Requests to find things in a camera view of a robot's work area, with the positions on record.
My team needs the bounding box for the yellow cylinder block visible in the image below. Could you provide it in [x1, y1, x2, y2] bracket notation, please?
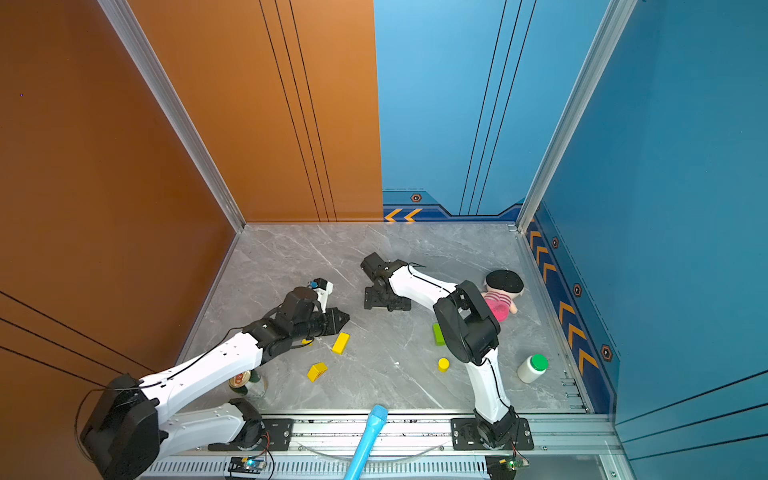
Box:
[438, 358, 451, 373]

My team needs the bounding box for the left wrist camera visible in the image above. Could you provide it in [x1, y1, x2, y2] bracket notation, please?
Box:
[309, 278, 333, 313]

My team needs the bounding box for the yellow long block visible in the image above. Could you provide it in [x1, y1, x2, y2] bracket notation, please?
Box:
[332, 332, 350, 355]

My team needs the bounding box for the white bottle green cap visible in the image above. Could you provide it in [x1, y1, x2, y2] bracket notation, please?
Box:
[517, 354, 549, 384]

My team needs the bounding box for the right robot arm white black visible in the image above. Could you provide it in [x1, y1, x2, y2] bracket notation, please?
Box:
[360, 253, 519, 449]

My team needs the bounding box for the green rectangular block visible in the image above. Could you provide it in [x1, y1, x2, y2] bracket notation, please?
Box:
[432, 323, 446, 346]

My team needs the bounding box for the left circuit board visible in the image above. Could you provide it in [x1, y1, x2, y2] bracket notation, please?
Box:
[226, 456, 270, 479]

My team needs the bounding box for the circuit board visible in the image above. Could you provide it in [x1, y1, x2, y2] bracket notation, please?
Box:
[226, 456, 270, 479]
[485, 456, 530, 480]

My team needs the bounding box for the aluminium front rail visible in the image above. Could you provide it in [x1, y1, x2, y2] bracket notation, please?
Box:
[139, 412, 634, 479]

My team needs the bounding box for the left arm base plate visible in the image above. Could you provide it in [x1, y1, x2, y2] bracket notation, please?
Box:
[207, 418, 294, 453]

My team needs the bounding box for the cyan tube pole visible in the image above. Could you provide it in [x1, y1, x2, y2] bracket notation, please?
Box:
[344, 405, 388, 480]

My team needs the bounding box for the plush doll pink black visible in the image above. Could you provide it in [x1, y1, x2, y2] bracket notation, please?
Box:
[481, 270, 524, 323]

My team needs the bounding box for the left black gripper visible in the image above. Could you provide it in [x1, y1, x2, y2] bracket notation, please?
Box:
[293, 307, 353, 344]

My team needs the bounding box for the right circuit board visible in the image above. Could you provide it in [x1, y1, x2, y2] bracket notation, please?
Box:
[485, 456, 530, 480]

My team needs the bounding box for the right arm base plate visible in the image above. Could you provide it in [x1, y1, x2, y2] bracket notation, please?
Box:
[450, 418, 535, 452]

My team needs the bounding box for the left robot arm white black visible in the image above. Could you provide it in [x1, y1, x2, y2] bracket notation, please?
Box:
[79, 282, 350, 479]

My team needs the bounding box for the metal tin can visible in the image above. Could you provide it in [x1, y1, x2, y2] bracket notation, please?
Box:
[227, 370, 267, 400]

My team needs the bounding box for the yellow block near front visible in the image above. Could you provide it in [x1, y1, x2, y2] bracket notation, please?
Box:
[307, 362, 328, 383]

